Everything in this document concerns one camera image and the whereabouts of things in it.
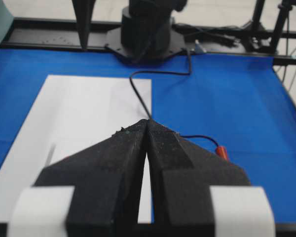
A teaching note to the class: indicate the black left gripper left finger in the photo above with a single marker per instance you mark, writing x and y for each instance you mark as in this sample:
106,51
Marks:
107,179

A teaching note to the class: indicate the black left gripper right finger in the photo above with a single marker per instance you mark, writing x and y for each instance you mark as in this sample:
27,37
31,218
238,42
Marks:
181,175

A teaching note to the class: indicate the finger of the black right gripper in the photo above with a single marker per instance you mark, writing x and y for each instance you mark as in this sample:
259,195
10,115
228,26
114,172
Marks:
83,10

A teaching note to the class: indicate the red handled soldering iron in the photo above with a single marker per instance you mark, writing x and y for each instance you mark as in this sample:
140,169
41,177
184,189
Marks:
222,152

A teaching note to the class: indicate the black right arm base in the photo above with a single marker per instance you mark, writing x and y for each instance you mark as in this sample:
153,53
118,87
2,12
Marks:
144,38

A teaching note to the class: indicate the large white foam board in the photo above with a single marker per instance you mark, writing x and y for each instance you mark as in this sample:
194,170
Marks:
70,114

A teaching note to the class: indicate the blue table cloth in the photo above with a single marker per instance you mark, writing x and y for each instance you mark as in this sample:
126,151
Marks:
236,100

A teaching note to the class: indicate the black aluminium frame rail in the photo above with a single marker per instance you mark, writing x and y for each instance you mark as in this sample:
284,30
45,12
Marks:
61,35

